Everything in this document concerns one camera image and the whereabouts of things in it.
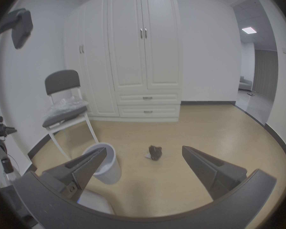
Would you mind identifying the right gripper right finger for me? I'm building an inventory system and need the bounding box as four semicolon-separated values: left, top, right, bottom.
182;146;247;201

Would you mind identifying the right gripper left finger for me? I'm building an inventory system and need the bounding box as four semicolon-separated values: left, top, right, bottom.
42;147;108;202

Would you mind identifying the clear plastic bag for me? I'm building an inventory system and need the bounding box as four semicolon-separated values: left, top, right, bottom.
43;98;89;126

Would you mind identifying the white trash bin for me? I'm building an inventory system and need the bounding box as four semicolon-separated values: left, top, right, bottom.
82;141;122;185

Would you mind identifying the crumpled black plastic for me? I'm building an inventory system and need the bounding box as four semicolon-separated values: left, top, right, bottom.
148;145;163;161

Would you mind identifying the white chair dark grey seat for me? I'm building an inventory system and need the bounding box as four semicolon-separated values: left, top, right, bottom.
42;69;99;160

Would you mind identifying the grey curtain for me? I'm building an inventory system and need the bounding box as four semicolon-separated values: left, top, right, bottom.
253;49;279;100

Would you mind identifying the white wardrobe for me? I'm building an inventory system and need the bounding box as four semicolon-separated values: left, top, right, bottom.
63;0;183;123

